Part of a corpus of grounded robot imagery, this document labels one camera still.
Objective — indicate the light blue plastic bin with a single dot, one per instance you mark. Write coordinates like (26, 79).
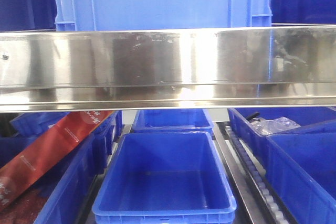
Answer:
(87, 15)

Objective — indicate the lower middle rear blue bin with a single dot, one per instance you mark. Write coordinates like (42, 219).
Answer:
(172, 120)

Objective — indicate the lower middle front blue bin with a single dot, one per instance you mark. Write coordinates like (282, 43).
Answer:
(175, 177)

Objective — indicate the clear plastic bag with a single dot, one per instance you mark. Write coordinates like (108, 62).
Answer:
(273, 126)

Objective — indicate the lower right rear blue bin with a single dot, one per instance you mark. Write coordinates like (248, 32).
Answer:
(318, 119)

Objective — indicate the lower left rear blue bin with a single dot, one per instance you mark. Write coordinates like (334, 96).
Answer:
(35, 124)

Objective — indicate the lower left front blue bin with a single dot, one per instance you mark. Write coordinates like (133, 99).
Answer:
(58, 195)

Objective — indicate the white roller track right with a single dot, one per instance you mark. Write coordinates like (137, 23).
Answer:
(256, 180)

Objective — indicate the lower right front blue bin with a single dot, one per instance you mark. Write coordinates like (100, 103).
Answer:
(301, 170)

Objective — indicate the red cardboard box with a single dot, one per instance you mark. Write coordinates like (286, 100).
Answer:
(46, 151)

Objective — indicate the upper left dark blue bin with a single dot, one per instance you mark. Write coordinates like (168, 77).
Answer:
(17, 15)

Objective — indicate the stainless steel shelf front rail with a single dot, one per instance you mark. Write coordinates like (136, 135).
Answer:
(174, 68)

